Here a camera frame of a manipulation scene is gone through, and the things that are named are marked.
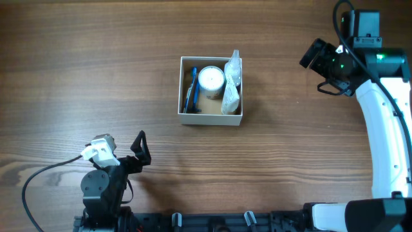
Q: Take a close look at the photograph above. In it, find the blue disposable razor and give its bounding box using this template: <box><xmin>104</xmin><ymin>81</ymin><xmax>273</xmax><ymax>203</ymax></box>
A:
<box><xmin>188</xmin><ymin>83</ymin><xmax>201</xmax><ymax>113</ymax></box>

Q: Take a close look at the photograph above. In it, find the clear spray bottle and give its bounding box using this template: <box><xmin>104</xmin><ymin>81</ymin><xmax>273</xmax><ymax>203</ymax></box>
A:
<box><xmin>224</xmin><ymin>50</ymin><xmax>241</xmax><ymax>88</ymax></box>

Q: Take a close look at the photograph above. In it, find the blue white toothbrush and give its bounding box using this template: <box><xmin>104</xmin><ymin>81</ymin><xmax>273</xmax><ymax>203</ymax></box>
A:
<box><xmin>183</xmin><ymin>67</ymin><xmax>197</xmax><ymax>113</ymax></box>

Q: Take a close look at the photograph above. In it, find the white floral tube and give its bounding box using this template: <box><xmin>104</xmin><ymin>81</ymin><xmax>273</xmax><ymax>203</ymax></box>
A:
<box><xmin>221</xmin><ymin>76</ymin><xmax>240</xmax><ymax>115</ymax></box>

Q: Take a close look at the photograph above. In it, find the cotton swab tub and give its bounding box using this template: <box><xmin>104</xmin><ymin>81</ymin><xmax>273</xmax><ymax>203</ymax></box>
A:
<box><xmin>198</xmin><ymin>66</ymin><xmax>225</xmax><ymax>99</ymax></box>

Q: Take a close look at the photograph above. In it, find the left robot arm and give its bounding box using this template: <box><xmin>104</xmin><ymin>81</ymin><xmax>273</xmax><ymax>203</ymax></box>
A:
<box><xmin>73</xmin><ymin>131</ymin><xmax>151</xmax><ymax>231</ymax></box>

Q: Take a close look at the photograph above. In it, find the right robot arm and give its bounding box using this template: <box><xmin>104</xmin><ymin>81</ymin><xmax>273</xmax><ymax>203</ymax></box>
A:
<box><xmin>299</xmin><ymin>9</ymin><xmax>411</xmax><ymax>231</ymax></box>

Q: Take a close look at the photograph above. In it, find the beige cardboard box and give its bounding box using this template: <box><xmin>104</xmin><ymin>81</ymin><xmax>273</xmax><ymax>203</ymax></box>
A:
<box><xmin>178</xmin><ymin>56</ymin><xmax>243</xmax><ymax>126</ymax></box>

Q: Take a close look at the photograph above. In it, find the black right cable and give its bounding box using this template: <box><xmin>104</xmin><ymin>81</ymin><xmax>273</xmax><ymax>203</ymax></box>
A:
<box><xmin>332</xmin><ymin>0</ymin><xmax>412</xmax><ymax>181</ymax></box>

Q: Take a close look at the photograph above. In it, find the black cable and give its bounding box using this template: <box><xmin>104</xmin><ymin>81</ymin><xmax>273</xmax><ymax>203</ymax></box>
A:
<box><xmin>332</xmin><ymin>0</ymin><xmax>412</xmax><ymax>181</ymax></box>
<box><xmin>21</xmin><ymin>155</ymin><xmax>84</xmax><ymax>232</ymax></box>

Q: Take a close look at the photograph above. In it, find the black left cable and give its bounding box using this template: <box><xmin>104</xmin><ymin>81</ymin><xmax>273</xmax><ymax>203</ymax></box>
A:
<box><xmin>21</xmin><ymin>155</ymin><xmax>84</xmax><ymax>232</ymax></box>

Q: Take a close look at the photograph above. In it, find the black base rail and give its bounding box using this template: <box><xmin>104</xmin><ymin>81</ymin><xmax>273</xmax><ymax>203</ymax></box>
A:
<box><xmin>73</xmin><ymin>211</ymin><xmax>317</xmax><ymax>232</ymax></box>

